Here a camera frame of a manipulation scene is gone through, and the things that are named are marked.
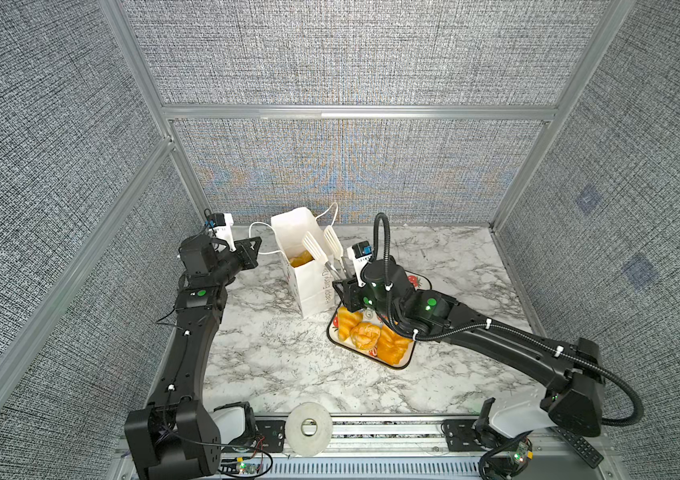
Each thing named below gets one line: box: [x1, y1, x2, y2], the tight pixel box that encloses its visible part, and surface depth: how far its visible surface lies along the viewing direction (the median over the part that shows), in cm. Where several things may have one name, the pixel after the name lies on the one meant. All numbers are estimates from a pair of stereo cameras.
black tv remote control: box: [548, 426, 604, 469], surface depth 72 cm
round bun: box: [350, 322, 381, 351], surface depth 87 cm
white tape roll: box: [285, 402, 333, 457], surface depth 76 cm
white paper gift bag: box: [271, 206, 339, 318], surface depth 89 cm
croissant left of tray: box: [337, 306, 363, 342], surface depth 91 cm
